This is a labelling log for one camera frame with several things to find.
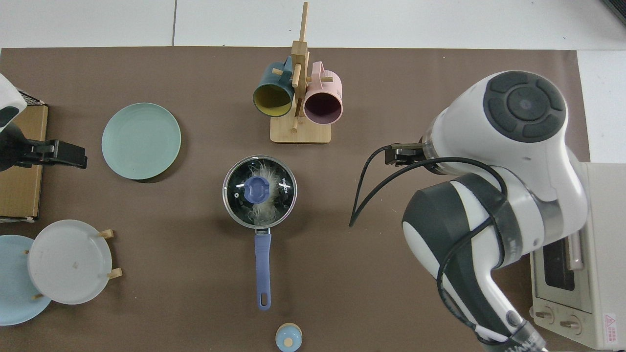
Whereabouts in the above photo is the glass lid blue knob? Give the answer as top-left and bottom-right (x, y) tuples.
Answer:
(224, 156), (296, 228)

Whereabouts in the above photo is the white vermicelli bundle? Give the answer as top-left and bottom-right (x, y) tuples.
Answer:
(245, 161), (282, 225)

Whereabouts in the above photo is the pale green plate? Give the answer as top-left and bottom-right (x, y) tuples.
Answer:
(101, 102), (182, 180)

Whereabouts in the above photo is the white plate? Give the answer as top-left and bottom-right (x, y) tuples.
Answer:
(27, 220), (113, 305)

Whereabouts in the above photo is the wooden plate rack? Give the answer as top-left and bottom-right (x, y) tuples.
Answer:
(22, 229), (123, 300)

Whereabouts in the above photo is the light blue plate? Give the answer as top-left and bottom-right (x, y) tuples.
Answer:
(0, 235), (52, 326)

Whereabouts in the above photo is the pink mug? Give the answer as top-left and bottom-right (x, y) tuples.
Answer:
(303, 61), (343, 125)

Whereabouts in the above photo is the wooden cup stand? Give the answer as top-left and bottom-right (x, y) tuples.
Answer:
(270, 1), (338, 144)

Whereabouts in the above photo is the dark teal mug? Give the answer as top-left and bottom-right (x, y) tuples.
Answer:
(252, 56), (295, 118)

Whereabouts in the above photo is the brown table cloth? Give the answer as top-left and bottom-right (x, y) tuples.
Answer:
(0, 46), (590, 352)

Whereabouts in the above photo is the pale toaster oven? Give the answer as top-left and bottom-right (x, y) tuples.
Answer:
(530, 163), (626, 351)

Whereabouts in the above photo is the wire basket wooden floor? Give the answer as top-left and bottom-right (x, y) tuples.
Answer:
(0, 87), (49, 224)

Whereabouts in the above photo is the black pot blue handle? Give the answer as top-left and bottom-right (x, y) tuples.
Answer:
(223, 156), (297, 311)

